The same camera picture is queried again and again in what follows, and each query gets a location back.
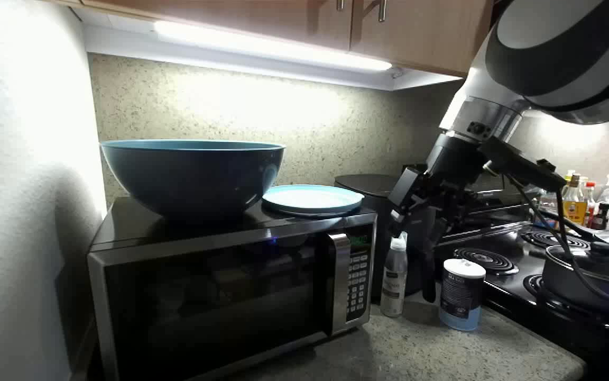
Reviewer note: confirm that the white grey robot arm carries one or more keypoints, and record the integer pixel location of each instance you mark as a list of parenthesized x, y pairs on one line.
[(551, 56)]

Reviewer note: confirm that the red capped sauce bottle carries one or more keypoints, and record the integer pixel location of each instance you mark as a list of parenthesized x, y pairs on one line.
[(591, 201)]

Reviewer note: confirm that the under cabinet light strip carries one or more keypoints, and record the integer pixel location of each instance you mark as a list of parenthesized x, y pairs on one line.
[(267, 48)]

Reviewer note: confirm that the light blue plate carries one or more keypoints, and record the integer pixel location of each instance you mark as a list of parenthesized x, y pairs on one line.
[(311, 199)]

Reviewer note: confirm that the wooden wall cabinets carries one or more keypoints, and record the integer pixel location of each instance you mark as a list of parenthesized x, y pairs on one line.
[(420, 34)]

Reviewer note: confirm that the white lidded dark jar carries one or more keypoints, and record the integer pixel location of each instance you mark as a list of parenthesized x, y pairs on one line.
[(461, 295)]

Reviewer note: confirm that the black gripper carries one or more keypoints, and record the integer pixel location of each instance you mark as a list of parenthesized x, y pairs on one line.
[(452, 168)]

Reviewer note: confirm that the black steel microwave oven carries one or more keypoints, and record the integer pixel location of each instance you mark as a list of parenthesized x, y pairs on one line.
[(178, 303)]

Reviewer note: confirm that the black electric stove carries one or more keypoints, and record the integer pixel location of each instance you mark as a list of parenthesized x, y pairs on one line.
[(510, 247)]

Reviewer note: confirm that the large dark blue bowl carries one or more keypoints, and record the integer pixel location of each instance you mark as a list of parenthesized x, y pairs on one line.
[(194, 181)]

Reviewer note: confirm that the white spray bottle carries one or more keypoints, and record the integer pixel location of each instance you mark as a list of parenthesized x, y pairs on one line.
[(394, 276)]

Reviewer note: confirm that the pan with glass lid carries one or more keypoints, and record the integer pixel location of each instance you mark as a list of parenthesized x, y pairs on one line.
[(579, 276)]

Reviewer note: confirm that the yellow oil bottle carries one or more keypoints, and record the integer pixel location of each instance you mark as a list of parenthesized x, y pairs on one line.
[(574, 201)]

